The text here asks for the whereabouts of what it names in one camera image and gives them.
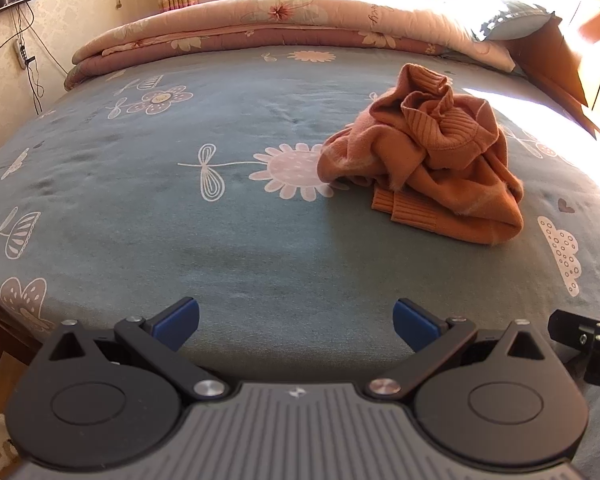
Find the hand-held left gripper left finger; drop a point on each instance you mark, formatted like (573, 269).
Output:
(180, 320)

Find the white wall power strip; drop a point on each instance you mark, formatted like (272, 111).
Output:
(21, 55)

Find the wooden headboard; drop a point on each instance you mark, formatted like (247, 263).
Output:
(595, 60)

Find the grey-blue pillow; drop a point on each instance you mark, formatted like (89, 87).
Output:
(515, 22)

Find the orange knit sweater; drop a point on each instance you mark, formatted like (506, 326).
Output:
(430, 180)

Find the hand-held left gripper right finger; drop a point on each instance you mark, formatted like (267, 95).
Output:
(415, 322)

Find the pink floral quilt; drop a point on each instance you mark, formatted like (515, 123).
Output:
(230, 20)

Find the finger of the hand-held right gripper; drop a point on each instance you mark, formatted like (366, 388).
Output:
(570, 330)

